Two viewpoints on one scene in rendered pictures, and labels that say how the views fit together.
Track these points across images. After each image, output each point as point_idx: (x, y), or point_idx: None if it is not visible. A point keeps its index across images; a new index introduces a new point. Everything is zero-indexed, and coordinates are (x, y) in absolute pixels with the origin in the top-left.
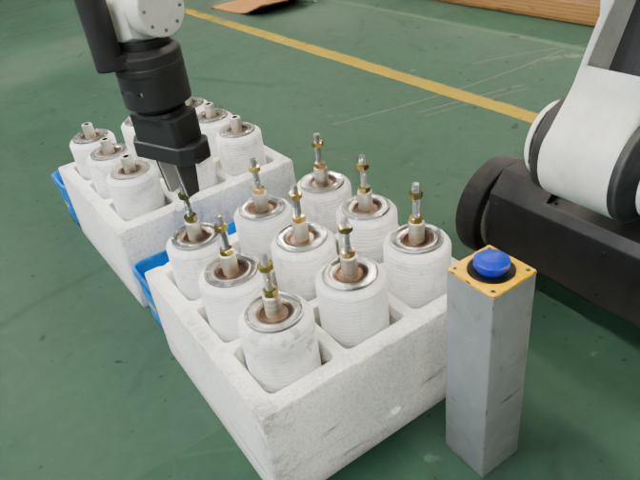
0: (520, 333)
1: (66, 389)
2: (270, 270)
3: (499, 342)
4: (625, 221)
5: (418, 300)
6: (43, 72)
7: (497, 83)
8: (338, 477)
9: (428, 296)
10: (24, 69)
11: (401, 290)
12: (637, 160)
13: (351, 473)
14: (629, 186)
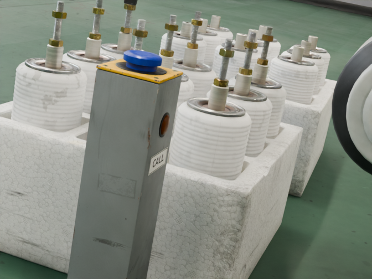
0: (129, 155)
1: None
2: (56, 16)
3: (99, 138)
4: (355, 159)
5: (174, 162)
6: (342, 66)
7: None
8: (5, 257)
9: (181, 162)
10: (335, 60)
11: (171, 145)
12: (365, 58)
13: (14, 263)
14: (346, 89)
